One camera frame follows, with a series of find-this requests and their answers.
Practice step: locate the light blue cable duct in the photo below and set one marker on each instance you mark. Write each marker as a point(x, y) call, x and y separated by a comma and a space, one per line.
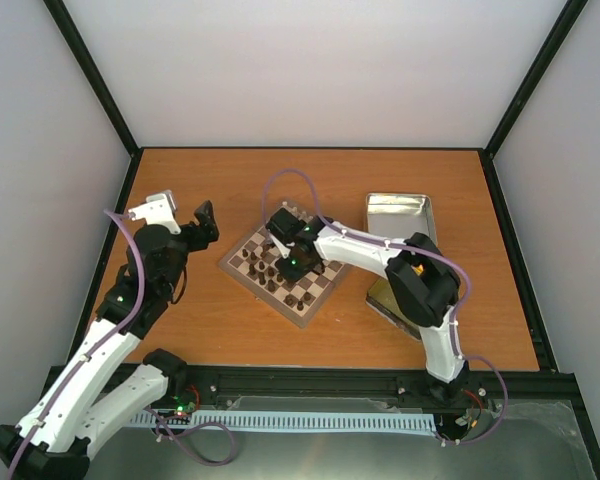
point(310, 422)

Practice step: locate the green circuit board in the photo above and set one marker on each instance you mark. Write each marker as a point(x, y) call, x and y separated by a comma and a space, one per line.
point(186, 404)

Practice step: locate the silver open tin box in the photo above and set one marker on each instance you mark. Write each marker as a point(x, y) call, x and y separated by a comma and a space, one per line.
point(400, 215)

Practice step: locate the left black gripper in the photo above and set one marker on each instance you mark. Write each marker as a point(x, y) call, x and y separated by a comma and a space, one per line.
point(208, 224)

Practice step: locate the wooden chessboard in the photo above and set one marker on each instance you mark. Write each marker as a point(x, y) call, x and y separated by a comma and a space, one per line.
point(284, 300)

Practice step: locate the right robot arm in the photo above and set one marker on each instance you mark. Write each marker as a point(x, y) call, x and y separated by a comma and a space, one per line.
point(424, 284)

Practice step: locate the black enclosure frame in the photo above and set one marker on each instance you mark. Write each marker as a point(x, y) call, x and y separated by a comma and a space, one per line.
point(471, 199)

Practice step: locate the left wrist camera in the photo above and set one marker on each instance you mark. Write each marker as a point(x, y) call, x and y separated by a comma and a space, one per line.
point(158, 209)

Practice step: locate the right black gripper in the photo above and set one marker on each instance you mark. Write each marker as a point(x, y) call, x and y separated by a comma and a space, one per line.
point(290, 274)

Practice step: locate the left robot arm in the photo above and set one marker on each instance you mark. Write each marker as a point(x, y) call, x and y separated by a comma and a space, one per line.
point(60, 436)

